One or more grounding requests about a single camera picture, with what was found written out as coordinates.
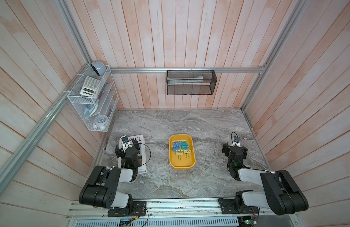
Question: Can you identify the LOEWE magazine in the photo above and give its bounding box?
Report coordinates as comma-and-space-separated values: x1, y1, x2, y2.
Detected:
119, 134, 147, 175

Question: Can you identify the yellow binder clip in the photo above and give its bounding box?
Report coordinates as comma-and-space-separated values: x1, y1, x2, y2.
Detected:
183, 149, 191, 159
176, 151, 184, 160

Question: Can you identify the yellow plastic storage box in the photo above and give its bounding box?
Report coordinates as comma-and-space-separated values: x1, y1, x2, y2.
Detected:
168, 134, 196, 170

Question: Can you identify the blue binder clip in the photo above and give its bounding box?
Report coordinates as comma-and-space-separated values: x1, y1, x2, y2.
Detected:
172, 147, 180, 152
173, 141, 182, 146

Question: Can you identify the ruler in mesh basket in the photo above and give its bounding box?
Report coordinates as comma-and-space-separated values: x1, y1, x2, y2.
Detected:
166, 76, 204, 84

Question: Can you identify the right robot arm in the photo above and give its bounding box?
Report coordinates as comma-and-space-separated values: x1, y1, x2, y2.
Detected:
218, 143, 309, 216

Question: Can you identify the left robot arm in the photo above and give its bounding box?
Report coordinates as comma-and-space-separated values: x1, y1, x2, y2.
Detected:
79, 137, 140, 213

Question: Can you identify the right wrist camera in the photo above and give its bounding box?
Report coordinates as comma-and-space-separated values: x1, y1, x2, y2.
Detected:
232, 136, 240, 147

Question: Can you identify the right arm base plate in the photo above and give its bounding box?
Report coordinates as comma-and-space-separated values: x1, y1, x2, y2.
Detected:
218, 198, 260, 214

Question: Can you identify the white calculator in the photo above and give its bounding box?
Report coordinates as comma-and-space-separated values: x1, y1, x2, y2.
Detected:
80, 76, 100, 99

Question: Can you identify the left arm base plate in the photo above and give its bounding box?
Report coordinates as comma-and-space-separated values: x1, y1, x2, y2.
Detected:
108, 201, 147, 217

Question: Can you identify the aluminium front rail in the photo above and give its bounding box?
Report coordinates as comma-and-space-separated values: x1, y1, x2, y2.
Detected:
65, 195, 300, 220

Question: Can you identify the white wire wall shelf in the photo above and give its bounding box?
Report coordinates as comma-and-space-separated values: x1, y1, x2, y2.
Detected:
67, 64, 119, 132

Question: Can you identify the black mesh wall basket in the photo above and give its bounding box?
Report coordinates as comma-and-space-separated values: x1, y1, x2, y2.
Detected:
166, 70, 218, 96

